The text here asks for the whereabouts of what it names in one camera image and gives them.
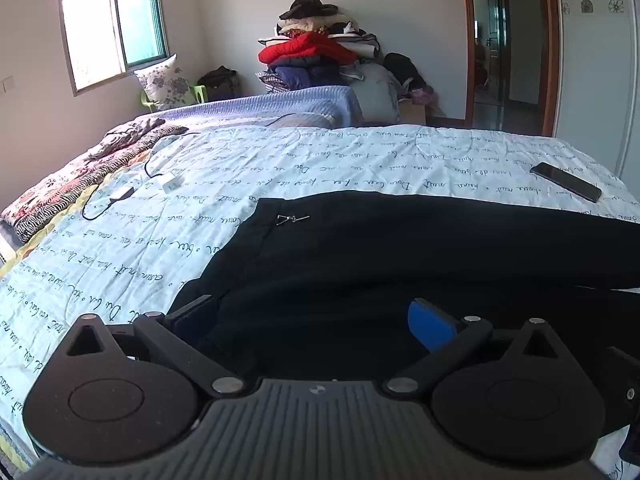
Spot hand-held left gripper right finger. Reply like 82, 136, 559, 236
383, 298, 576, 396

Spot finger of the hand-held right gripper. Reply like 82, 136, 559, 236
597, 346, 640, 461

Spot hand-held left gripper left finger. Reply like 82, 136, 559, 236
64, 296, 247, 401

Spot black pants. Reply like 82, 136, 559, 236
167, 195, 640, 386

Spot white script-print quilt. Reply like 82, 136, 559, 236
0, 122, 640, 480

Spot floral zebra-print blanket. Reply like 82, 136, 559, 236
0, 120, 190, 244

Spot dark grey cloth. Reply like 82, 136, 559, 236
85, 119, 167, 161

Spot black smartphone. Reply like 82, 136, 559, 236
530, 162, 603, 204

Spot cardboard box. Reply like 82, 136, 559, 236
397, 97, 429, 125

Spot green plastic chair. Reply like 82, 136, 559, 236
140, 84, 208, 111

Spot light blue bedspread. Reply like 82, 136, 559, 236
135, 85, 362, 133

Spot purple cloth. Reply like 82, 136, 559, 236
407, 87, 436, 109

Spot dark brown bag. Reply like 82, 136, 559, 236
197, 66, 242, 103

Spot floral pillow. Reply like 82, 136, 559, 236
134, 54, 198, 111

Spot grey garment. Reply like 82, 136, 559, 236
349, 62, 404, 126

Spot black backpack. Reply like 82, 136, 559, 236
382, 52, 429, 100

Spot red puffer jacket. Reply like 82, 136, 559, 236
257, 31, 358, 67

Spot sliding window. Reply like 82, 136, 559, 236
57, 0, 171, 97

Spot white wardrobe with flower stickers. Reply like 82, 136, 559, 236
552, 0, 640, 183

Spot pile of folded clothes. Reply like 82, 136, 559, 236
256, 0, 383, 95

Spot wooden door frame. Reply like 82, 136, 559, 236
460, 0, 561, 137

